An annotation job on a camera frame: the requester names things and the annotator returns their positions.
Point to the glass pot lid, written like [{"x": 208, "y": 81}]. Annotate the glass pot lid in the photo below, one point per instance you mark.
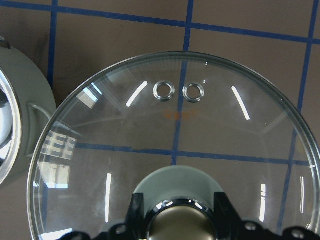
[{"x": 177, "y": 127}]

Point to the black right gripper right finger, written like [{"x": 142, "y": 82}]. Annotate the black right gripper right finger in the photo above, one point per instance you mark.
[{"x": 229, "y": 226}]

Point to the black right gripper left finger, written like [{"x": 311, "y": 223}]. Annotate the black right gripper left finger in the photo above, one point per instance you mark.
[{"x": 135, "y": 226}]

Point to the mint green cooking pot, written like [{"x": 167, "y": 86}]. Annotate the mint green cooking pot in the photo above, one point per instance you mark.
[{"x": 26, "y": 105}]

